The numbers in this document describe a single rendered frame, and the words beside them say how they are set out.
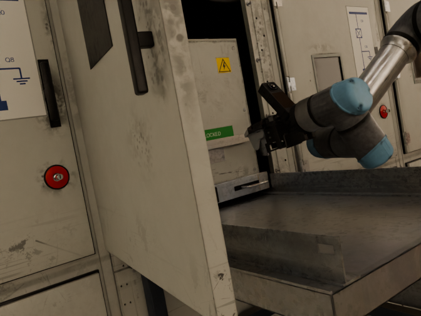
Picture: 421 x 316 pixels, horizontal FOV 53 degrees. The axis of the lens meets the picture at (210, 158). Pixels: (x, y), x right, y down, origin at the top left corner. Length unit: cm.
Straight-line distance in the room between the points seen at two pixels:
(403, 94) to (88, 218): 154
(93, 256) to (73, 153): 27
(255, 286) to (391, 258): 22
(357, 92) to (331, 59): 89
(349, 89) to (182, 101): 41
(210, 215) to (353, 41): 143
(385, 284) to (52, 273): 75
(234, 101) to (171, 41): 91
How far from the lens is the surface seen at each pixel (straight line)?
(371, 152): 91
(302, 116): 92
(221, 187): 135
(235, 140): 136
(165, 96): 56
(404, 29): 118
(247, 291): 74
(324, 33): 174
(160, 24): 55
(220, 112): 138
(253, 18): 152
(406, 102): 214
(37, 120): 107
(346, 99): 85
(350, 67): 182
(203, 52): 140
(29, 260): 107
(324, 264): 64
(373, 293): 68
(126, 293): 118
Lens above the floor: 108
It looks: 3 degrees down
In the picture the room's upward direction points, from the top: 10 degrees counter-clockwise
